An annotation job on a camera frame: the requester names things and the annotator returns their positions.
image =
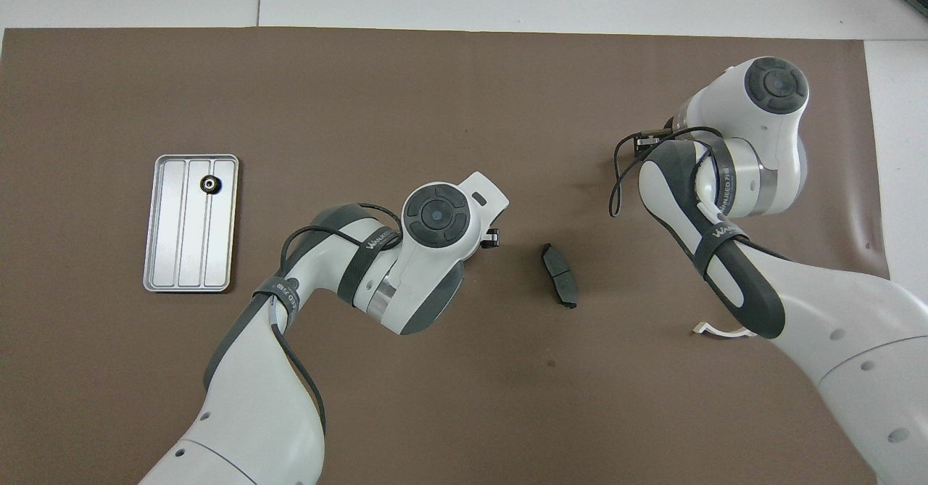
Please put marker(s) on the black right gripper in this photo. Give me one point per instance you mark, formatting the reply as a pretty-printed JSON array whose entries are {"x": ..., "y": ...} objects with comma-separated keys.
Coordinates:
[{"x": 651, "y": 141}]

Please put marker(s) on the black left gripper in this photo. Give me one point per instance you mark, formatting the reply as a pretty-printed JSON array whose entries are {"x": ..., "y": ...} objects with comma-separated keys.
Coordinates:
[{"x": 491, "y": 238}]

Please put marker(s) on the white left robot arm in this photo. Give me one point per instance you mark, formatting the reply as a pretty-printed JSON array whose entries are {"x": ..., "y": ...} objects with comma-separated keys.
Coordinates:
[{"x": 435, "y": 217}]

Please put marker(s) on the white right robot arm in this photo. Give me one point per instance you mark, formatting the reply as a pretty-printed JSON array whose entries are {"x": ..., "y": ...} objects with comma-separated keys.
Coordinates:
[{"x": 761, "y": 173}]

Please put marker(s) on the silver ribbed metal tray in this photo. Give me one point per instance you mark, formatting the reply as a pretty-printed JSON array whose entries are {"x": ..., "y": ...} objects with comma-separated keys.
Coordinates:
[{"x": 174, "y": 238}]

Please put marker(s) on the long grey brake pad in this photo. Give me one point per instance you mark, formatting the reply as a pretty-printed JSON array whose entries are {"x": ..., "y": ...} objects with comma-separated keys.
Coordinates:
[{"x": 559, "y": 275}]

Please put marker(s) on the brown paper table mat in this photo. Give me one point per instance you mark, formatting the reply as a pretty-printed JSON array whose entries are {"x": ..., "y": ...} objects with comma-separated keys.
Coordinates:
[{"x": 435, "y": 93}]

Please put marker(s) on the white curved plastic bracket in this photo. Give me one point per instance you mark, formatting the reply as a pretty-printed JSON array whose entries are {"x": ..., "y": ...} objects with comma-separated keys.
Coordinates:
[{"x": 714, "y": 331}]

